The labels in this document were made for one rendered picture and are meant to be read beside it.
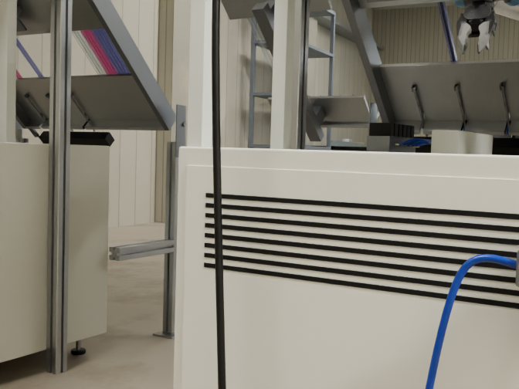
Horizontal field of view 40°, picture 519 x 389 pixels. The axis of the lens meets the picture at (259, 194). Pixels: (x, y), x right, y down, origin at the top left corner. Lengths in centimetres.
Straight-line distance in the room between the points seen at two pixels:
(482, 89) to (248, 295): 96
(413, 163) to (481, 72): 86
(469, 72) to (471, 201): 90
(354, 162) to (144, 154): 494
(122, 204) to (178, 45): 143
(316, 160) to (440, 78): 87
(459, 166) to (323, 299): 28
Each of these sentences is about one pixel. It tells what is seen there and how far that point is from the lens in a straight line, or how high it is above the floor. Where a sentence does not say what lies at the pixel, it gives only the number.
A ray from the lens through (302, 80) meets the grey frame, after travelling 154.
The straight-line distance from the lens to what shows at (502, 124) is 191.
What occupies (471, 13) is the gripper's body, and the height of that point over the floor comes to 100.
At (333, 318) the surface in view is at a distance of 105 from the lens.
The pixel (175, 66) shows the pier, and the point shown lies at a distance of 606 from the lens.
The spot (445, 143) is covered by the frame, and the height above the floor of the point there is 64.
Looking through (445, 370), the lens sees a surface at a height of 33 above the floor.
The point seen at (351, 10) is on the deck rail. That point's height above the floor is 95.
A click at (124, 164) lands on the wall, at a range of 569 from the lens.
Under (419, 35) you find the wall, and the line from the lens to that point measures 1184.
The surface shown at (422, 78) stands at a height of 81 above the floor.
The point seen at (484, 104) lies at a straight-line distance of 189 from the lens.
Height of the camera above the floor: 61
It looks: 3 degrees down
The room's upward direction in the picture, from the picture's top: 2 degrees clockwise
